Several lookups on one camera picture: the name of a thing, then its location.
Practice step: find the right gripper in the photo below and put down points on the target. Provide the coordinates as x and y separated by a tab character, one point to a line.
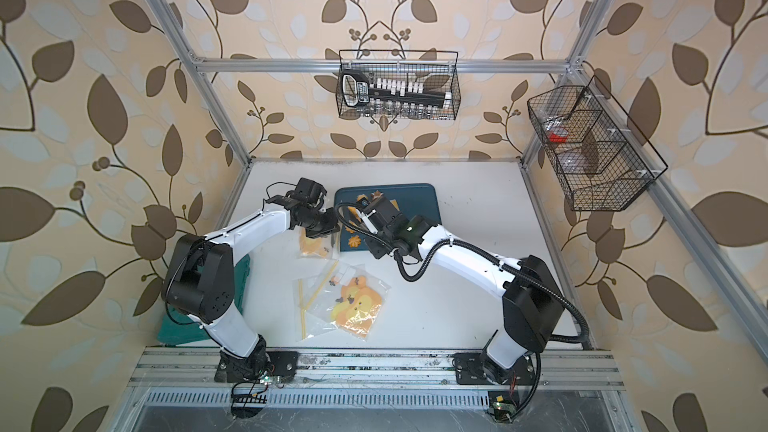
376	249

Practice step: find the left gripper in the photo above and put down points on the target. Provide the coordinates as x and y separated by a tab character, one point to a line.
333	224

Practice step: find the clear duck zip bag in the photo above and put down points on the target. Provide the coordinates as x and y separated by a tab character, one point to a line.
319	247

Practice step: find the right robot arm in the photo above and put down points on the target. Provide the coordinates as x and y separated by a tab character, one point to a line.
526	289

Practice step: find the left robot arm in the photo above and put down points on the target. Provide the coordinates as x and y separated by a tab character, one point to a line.
200	282

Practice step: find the orange duck zip bag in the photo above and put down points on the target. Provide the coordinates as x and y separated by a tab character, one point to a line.
357	302

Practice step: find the clear zip bag yellow strip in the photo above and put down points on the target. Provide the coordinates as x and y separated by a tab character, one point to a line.
314	299

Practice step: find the orange flower cookie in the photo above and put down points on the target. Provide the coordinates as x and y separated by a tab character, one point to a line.
354	242

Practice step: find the teal tray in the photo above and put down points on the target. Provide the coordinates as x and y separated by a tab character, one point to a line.
411	199

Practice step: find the red item in basket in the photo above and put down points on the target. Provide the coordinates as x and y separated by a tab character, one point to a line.
557	136

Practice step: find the back wire basket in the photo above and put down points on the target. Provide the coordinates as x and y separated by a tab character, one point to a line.
437	68

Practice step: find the wire basket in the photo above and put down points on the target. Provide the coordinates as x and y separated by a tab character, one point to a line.
437	68
608	161

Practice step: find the right wire basket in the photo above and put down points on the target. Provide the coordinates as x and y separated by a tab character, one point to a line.
608	161

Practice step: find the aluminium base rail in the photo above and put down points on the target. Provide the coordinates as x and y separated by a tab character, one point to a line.
347	368

